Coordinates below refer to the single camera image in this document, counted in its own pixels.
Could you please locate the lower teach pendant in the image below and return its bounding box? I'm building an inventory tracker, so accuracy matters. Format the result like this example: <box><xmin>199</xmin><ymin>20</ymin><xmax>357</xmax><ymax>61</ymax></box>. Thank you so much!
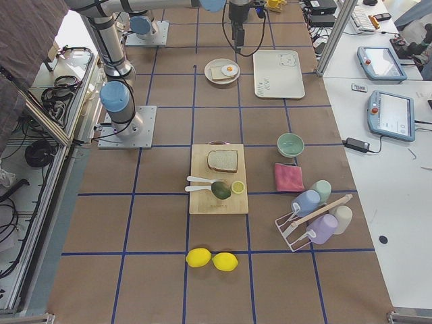
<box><xmin>367</xmin><ymin>90</ymin><xmax>415</xmax><ymax>142</ymax></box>

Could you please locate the white round plate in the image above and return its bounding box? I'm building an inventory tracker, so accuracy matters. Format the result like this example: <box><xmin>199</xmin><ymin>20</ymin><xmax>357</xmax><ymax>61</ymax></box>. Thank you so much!
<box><xmin>204</xmin><ymin>58</ymin><xmax>240</xmax><ymax>85</ymax></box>

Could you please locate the yellow cup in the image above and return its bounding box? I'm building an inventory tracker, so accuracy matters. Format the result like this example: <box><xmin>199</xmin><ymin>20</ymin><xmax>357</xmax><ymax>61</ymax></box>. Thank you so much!
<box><xmin>266</xmin><ymin>0</ymin><xmax>288</xmax><ymax>13</ymax></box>

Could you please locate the blue cup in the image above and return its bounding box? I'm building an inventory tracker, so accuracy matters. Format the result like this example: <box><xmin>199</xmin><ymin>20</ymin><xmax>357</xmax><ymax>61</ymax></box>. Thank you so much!
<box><xmin>291</xmin><ymin>190</ymin><xmax>321</xmax><ymax>217</ymax></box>

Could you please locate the white plastic spoon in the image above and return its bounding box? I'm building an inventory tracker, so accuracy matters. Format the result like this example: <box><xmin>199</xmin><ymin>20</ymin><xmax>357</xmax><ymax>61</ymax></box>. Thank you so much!
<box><xmin>184</xmin><ymin>185</ymin><xmax>212</xmax><ymax>192</ymax></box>

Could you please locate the lemon half slice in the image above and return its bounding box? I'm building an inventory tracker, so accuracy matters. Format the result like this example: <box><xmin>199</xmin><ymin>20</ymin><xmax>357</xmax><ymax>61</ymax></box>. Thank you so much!
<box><xmin>231</xmin><ymin>180</ymin><xmax>246</xmax><ymax>194</ymax></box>

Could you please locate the teach pendant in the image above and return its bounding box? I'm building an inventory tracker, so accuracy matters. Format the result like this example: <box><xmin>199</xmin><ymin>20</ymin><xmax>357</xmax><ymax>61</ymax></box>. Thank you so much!
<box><xmin>357</xmin><ymin>47</ymin><xmax>408</xmax><ymax>83</ymax></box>
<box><xmin>367</xmin><ymin>90</ymin><xmax>415</xmax><ymax>142</ymax></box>

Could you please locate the yellow lemon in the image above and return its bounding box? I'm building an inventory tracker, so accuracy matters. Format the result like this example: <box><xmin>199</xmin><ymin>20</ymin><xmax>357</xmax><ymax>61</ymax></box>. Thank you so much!
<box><xmin>186</xmin><ymin>248</ymin><xmax>211</xmax><ymax>268</ymax></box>
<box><xmin>212</xmin><ymin>252</ymin><xmax>238</xmax><ymax>272</ymax></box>

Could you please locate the purple cup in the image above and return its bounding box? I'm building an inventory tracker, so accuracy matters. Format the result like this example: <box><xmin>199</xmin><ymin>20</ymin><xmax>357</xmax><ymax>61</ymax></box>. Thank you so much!
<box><xmin>306</xmin><ymin>214</ymin><xmax>338</xmax><ymax>244</ymax></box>

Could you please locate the wooden cutting board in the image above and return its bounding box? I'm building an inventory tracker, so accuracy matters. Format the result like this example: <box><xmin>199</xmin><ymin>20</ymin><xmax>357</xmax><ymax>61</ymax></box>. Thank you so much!
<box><xmin>189</xmin><ymin>144</ymin><xmax>248</xmax><ymax>215</ymax></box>

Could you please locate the pink cloth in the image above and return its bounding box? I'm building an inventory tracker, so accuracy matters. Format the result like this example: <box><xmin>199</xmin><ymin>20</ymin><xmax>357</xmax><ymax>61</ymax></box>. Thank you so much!
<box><xmin>274</xmin><ymin>163</ymin><xmax>304</xmax><ymax>192</ymax></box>

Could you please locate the bread slice on plate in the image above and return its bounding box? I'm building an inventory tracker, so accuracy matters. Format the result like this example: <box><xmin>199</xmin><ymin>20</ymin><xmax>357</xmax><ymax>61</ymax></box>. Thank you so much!
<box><xmin>211</xmin><ymin>65</ymin><xmax>235</xmax><ymax>81</ymax></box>

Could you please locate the white bear tray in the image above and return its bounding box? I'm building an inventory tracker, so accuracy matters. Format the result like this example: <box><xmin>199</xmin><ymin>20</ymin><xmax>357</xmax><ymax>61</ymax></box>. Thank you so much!
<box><xmin>253</xmin><ymin>50</ymin><xmax>305</xmax><ymax>99</ymax></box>

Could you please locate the right yellow lemon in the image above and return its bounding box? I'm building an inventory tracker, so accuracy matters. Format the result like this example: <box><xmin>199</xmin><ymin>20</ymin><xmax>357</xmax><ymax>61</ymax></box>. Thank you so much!
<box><xmin>212</xmin><ymin>252</ymin><xmax>238</xmax><ymax>272</ymax></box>

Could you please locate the bread slice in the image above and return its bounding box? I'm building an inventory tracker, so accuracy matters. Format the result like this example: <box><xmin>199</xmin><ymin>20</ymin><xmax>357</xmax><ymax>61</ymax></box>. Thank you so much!
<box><xmin>211</xmin><ymin>65</ymin><xmax>235</xmax><ymax>81</ymax></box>
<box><xmin>207</xmin><ymin>150</ymin><xmax>238</xmax><ymax>173</ymax></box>

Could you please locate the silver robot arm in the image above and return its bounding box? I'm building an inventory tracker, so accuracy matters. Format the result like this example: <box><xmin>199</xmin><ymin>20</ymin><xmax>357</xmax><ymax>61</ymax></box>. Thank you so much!
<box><xmin>65</xmin><ymin>0</ymin><xmax>199</xmax><ymax>137</ymax></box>

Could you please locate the aluminium frame post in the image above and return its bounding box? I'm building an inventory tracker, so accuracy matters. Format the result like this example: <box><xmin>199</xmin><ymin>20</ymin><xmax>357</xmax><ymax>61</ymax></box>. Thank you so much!
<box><xmin>316</xmin><ymin>0</ymin><xmax>357</xmax><ymax>77</ymax></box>

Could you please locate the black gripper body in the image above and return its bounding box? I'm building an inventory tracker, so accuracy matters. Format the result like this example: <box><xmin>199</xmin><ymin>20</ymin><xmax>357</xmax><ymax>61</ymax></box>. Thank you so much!
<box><xmin>228</xmin><ymin>0</ymin><xmax>250</xmax><ymax>38</ymax></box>

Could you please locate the green cup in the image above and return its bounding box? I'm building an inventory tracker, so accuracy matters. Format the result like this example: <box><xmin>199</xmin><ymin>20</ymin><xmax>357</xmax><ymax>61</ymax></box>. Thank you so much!
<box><xmin>310</xmin><ymin>180</ymin><xmax>331</xmax><ymax>205</ymax></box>

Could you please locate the green avocado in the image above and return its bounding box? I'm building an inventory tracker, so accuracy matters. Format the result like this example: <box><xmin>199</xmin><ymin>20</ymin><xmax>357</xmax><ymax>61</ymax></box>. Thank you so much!
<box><xmin>211</xmin><ymin>182</ymin><xmax>231</xmax><ymax>200</ymax></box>

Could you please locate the white cup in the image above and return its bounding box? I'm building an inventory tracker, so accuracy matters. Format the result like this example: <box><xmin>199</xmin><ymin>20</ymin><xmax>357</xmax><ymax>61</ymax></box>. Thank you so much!
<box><xmin>329</xmin><ymin>205</ymin><xmax>353</xmax><ymax>235</ymax></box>

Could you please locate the black power adapter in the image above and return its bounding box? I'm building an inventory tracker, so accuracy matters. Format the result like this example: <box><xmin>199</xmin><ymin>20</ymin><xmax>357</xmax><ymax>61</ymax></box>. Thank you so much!
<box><xmin>342</xmin><ymin>137</ymin><xmax>370</xmax><ymax>153</ymax></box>

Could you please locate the upper teach pendant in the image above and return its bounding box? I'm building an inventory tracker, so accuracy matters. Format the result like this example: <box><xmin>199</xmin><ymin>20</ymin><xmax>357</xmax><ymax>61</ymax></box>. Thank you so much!
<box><xmin>357</xmin><ymin>47</ymin><xmax>408</xmax><ymax>83</ymax></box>

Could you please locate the green bowl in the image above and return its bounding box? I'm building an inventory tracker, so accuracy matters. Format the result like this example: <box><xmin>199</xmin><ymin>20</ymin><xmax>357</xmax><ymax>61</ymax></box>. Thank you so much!
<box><xmin>277</xmin><ymin>132</ymin><xmax>304</xmax><ymax>158</ymax></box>

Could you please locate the white wire cup rack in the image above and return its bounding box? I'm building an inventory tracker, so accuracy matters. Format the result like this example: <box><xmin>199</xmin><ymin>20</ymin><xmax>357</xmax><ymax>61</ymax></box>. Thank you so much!
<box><xmin>275</xmin><ymin>194</ymin><xmax>352</xmax><ymax>252</ymax></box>

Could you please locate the fried egg toy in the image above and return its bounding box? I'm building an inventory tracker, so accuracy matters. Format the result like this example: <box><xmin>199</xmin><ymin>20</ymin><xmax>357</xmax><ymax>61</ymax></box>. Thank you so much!
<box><xmin>221</xmin><ymin>64</ymin><xmax>238</xmax><ymax>77</ymax></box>

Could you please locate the left yellow lemon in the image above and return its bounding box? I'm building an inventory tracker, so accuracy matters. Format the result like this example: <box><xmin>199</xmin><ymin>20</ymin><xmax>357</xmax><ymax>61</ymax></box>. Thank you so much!
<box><xmin>186</xmin><ymin>248</ymin><xmax>211</xmax><ymax>268</ymax></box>

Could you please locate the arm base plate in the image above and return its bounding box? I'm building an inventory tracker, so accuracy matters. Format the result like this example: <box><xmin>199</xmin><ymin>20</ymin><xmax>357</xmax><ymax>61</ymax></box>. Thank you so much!
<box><xmin>126</xmin><ymin>17</ymin><xmax>169</xmax><ymax>47</ymax></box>
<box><xmin>97</xmin><ymin>105</ymin><xmax>157</xmax><ymax>149</ymax></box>

